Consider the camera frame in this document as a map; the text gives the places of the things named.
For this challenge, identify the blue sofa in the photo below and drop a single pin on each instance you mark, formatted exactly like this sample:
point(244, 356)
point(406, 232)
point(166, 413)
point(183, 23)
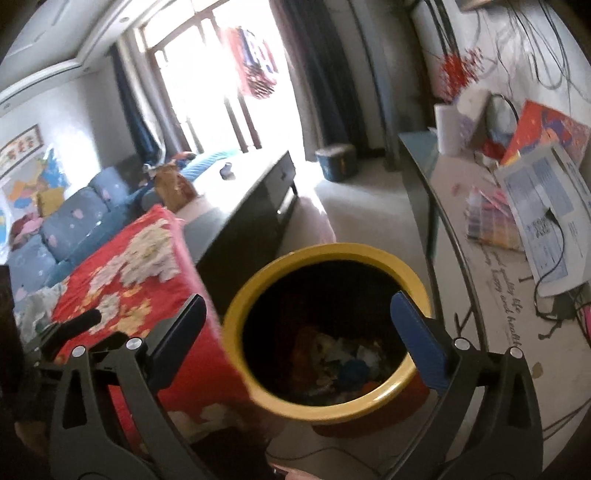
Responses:
point(69, 221)

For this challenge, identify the white blue leaflet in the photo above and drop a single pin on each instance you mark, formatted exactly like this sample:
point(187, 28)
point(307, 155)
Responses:
point(545, 184)

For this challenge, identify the white vase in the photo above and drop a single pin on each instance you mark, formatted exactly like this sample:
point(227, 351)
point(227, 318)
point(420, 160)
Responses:
point(448, 131)

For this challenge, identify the pile of red clothes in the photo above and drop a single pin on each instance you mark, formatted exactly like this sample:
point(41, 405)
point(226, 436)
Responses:
point(25, 233)

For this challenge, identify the blue storage box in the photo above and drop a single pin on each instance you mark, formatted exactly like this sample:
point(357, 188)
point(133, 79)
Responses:
point(336, 164)

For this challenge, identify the red picture book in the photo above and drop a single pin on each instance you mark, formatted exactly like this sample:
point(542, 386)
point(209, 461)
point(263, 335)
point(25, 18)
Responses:
point(549, 129)

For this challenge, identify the light green cloth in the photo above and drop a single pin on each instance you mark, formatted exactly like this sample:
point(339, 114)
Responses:
point(37, 304)

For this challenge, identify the yellow trash bin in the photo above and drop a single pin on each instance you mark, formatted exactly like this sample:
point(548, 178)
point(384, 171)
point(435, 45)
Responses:
point(233, 332)

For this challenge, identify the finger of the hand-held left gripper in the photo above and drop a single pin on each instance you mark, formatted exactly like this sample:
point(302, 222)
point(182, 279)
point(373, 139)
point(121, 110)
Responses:
point(74, 325)

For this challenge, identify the red polka dot garment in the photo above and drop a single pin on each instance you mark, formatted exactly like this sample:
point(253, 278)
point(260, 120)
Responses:
point(258, 83)

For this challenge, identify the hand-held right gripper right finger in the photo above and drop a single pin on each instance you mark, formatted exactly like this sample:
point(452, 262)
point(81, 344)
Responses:
point(418, 341)

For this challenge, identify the framed embroidery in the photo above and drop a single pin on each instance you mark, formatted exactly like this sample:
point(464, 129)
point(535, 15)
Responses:
point(21, 150)

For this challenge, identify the blue yarn ball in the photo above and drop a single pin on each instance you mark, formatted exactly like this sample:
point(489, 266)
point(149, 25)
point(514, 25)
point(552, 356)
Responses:
point(355, 369)

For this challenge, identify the hanging striped clothes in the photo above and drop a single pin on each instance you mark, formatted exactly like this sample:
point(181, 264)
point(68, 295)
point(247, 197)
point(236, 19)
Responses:
point(254, 50)

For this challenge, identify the glass television stand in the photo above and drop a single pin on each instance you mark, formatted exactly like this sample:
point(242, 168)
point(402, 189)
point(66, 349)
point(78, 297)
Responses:
point(443, 184)

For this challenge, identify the dark blue curtain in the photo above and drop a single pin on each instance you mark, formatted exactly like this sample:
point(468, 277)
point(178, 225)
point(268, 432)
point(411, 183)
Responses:
point(136, 110)

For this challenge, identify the marble coffee table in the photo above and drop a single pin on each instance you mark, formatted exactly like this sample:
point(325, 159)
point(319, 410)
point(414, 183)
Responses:
point(240, 184)

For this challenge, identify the yellow pillow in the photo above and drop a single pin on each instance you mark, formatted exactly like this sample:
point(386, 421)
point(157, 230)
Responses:
point(50, 203)

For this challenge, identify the red floral blanket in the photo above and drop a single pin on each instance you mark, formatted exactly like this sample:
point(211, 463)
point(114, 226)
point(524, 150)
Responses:
point(115, 286)

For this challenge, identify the red berry branch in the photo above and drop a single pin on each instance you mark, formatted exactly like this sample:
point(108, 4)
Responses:
point(457, 74)

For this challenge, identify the blue striped cushion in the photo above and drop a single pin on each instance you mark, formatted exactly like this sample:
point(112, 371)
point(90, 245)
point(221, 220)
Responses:
point(207, 164)

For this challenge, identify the grey curtain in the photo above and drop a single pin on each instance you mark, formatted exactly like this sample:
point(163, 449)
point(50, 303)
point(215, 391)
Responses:
point(332, 83)

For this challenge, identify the brown paper bag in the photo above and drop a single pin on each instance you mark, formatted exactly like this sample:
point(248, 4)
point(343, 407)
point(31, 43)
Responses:
point(173, 189)

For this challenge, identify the glass balcony door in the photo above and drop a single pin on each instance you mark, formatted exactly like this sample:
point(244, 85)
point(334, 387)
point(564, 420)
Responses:
point(198, 83)

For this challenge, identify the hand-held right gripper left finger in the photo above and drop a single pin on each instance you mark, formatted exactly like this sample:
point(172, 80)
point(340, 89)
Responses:
point(178, 341)

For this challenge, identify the colourful map poster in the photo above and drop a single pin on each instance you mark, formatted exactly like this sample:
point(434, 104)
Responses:
point(32, 184)

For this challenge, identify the silver standing air conditioner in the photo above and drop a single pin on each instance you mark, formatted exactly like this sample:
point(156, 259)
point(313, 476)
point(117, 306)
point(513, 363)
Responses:
point(392, 92)

